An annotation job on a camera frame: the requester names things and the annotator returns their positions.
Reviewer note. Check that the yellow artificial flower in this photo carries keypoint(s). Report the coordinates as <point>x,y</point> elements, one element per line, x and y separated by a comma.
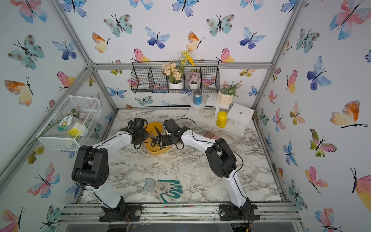
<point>186,59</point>

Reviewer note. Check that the yellow jar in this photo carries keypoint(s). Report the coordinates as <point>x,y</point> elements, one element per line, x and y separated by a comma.
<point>222,119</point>

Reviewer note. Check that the pink brush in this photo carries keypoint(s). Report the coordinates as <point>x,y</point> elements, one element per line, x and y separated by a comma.
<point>210,135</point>

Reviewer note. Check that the white pot beige flowers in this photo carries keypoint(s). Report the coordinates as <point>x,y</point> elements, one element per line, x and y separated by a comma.
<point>174,76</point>

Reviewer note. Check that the green lid jar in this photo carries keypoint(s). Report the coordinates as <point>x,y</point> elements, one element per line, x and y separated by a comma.
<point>72,126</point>

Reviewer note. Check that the clear acrylic wall box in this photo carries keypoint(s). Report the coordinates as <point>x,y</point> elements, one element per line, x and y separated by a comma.
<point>87,110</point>

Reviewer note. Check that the cream bubble pot plant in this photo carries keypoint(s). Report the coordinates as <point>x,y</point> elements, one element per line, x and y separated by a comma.
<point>227,92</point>

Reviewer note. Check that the all-black scissors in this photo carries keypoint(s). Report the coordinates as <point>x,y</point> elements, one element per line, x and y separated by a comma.
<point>158,140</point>

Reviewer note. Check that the white pot purple flowers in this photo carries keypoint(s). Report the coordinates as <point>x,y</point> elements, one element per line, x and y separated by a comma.
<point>193,79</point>

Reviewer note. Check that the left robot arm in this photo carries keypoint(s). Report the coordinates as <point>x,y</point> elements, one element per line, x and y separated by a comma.
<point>91,169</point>

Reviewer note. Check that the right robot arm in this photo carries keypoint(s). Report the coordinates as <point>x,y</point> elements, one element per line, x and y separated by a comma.
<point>222,161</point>

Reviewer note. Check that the yellow storage box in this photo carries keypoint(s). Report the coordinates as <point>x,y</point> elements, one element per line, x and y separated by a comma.
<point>152,143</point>

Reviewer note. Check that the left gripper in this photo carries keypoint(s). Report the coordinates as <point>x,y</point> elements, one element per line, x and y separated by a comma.
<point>146,136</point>

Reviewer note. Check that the black wire wall basket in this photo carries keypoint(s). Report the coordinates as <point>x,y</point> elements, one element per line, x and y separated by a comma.
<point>147,77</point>

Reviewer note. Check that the grey teal work glove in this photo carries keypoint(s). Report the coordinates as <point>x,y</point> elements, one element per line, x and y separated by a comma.
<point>164,190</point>

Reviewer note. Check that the white stepped display stand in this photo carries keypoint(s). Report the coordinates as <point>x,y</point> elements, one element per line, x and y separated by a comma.
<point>238,116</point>

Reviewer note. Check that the blue tin can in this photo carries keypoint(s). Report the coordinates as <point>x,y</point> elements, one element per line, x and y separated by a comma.
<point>197,97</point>

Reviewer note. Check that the aluminium front rail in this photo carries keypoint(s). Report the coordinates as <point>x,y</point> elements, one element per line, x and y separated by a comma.
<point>152,213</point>

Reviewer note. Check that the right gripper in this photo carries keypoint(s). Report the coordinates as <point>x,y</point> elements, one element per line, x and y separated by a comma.
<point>166,141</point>

